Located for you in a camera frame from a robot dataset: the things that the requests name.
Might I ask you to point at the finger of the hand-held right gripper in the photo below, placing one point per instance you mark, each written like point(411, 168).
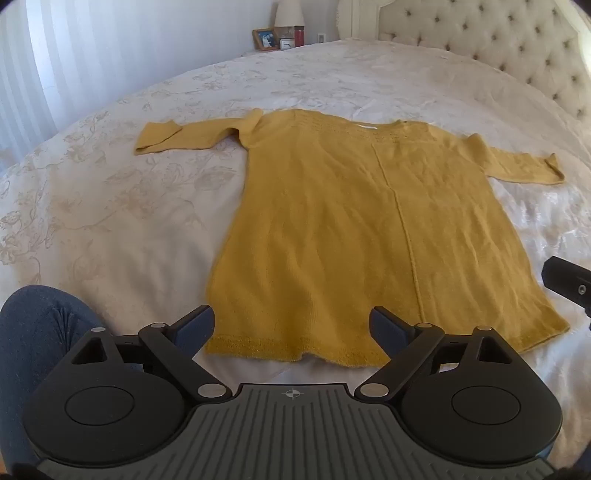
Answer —
point(565, 281)

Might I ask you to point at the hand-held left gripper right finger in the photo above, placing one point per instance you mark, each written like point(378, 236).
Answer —
point(385, 325)

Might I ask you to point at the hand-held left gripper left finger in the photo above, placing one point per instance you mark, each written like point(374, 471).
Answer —
point(199, 325)

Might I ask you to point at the yellow knit sweater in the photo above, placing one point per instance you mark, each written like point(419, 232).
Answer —
point(351, 221)

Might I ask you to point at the white floral bedspread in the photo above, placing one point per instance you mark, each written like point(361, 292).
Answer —
point(138, 221)

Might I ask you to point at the person's blue jeans leg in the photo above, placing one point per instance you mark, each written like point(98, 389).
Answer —
point(37, 332)

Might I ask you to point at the cream tufted headboard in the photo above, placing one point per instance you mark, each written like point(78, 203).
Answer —
point(498, 41)

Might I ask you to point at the white sheer curtain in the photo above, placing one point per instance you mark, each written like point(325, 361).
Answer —
point(41, 69)

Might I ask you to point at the red candle jar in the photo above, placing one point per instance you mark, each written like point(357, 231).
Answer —
point(299, 36)

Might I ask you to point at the white table lamp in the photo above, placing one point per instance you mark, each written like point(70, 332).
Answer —
point(289, 13)

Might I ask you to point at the wooden picture frame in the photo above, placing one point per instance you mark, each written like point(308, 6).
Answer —
point(265, 39)

